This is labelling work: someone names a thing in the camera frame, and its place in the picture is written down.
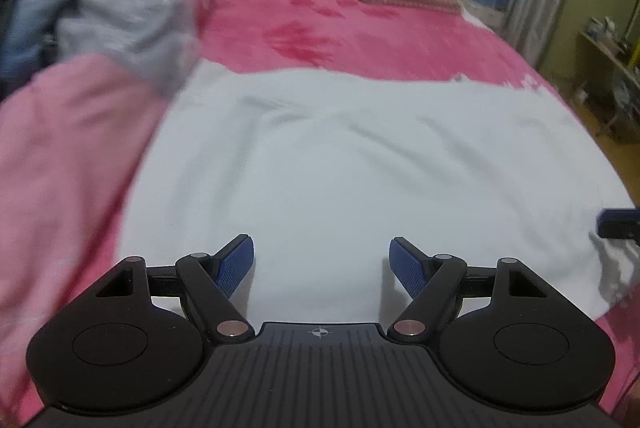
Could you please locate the white sweatshirt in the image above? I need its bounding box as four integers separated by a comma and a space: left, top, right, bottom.
118, 62, 639, 325

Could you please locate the cluttered side table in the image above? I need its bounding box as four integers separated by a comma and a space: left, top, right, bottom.
572, 17, 639, 143

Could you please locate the pink grey floral duvet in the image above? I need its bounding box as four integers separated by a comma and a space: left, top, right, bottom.
1, 0, 213, 425

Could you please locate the pink floral blanket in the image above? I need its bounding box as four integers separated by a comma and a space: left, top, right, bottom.
0, 0, 640, 428

